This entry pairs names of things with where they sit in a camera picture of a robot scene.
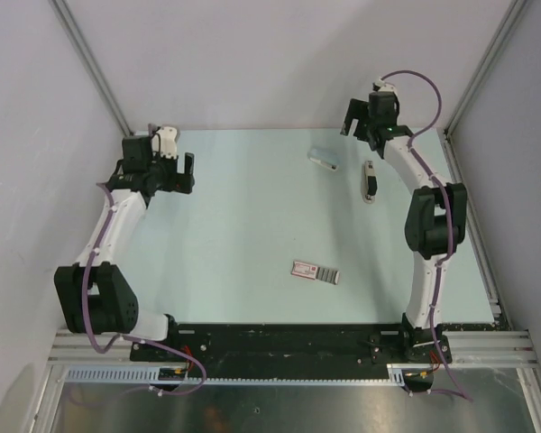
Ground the light blue stapler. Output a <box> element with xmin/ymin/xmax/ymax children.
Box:
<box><xmin>307</xmin><ymin>147</ymin><xmax>340</xmax><ymax>171</ymax></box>

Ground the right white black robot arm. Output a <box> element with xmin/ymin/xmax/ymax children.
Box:
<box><xmin>341</xmin><ymin>82</ymin><xmax>468</xmax><ymax>362</ymax></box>

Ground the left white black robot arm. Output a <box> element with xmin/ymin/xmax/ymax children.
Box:
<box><xmin>54</xmin><ymin>125</ymin><xmax>195</xmax><ymax>361</ymax></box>

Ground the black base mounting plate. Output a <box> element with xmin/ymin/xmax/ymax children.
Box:
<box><xmin>129</xmin><ymin>322</ymin><xmax>454</xmax><ymax>367</ymax></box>

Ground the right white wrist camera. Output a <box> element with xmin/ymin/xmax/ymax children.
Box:
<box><xmin>372</xmin><ymin>78</ymin><xmax>397</xmax><ymax>94</ymax></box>

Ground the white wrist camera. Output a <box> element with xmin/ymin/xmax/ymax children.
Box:
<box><xmin>151</xmin><ymin>125</ymin><xmax>179</xmax><ymax>160</ymax></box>
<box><xmin>372</xmin><ymin>78</ymin><xmax>397</xmax><ymax>94</ymax></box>

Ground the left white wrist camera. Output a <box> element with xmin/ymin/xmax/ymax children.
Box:
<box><xmin>151</xmin><ymin>125</ymin><xmax>179</xmax><ymax>160</ymax></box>

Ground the right aluminium side rail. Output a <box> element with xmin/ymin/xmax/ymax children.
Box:
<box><xmin>437</xmin><ymin>128</ymin><xmax>513</xmax><ymax>330</ymax></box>

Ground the right aluminium corner post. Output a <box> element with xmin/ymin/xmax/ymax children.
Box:
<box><xmin>444</xmin><ymin>0</ymin><xmax>528</xmax><ymax>137</ymax></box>

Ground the aluminium corner post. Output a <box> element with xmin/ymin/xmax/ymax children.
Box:
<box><xmin>444</xmin><ymin>0</ymin><xmax>528</xmax><ymax>137</ymax></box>
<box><xmin>49</xmin><ymin>0</ymin><xmax>133</xmax><ymax>136</ymax></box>

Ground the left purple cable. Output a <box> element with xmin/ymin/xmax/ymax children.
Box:
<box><xmin>67</xmin><ymin>182</ymin><xmax>207</xmax><ymax>402</ymax></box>

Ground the purple cable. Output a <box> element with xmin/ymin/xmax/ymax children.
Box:
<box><xmin>382</xmin><ymin>69</ymin><xmax>474</xmax><ymax>402</ymax></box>
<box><xmin>67</xmin><ymin>182</ymin><xmax>207</xmax><ymax>402</ymax></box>

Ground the left aluminium corner post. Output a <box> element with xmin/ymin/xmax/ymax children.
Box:
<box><xmin>49</xmin><ymin>0</ymin><xmax>133</xmax><ymax>136</ymax></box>

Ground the grey slotted cable duct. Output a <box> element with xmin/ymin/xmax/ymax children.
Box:
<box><xmin>63</xmin><ymin>364</ymin><xmax>407</xmax><ymax>387</ymax></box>

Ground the aluminium front frame rail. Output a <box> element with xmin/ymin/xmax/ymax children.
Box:
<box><xmin>48</xmin><ymin>330</ymin><xmax>538</xmax><ymax>369</ymax></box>

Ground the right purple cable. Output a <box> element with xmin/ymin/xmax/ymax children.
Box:
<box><xmin>382</xmin><ymin>69</ymin><xmax>474</xmax><ymax>402</ymax></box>

